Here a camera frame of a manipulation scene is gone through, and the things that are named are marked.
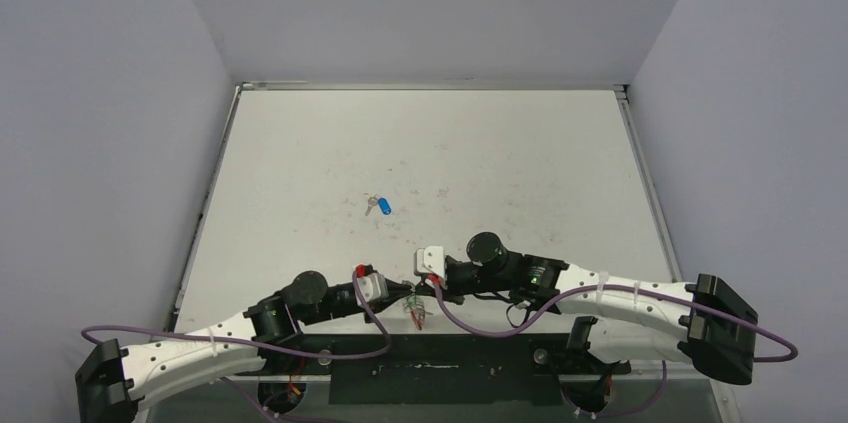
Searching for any green capped key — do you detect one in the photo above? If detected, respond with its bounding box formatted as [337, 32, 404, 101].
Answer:
[404, 296, 426, 313]

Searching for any metal keyring with red handle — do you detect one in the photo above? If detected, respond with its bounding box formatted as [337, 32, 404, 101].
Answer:
[402, 287, 430, 331]

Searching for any blue capped key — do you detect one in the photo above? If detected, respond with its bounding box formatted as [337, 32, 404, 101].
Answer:
[364, 195, 392, 216]

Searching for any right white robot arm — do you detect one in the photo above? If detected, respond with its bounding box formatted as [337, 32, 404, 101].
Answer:
[415, 232, 758, 385]

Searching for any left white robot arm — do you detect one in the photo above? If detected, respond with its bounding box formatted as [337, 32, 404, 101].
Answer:
[75, 265, 413, 422]

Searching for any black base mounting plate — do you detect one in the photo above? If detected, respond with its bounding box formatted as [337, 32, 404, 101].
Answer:
[254, 333, 631, 406]

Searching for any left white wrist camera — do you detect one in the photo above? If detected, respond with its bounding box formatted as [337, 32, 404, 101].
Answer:
[353, 265, 389, 307]

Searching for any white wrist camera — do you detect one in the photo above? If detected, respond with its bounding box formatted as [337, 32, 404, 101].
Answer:
[353, 265, 389, 307]
[413, 246, 446, 279]

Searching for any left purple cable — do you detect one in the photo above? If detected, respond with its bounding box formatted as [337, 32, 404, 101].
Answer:
[80, 270, 393, 362]

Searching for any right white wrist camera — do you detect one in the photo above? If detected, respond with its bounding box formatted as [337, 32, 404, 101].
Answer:
[413, 246, 446, 279]

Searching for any aluminium table frame rail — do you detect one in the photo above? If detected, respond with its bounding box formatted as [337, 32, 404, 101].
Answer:
[135, 82, 737, 423]

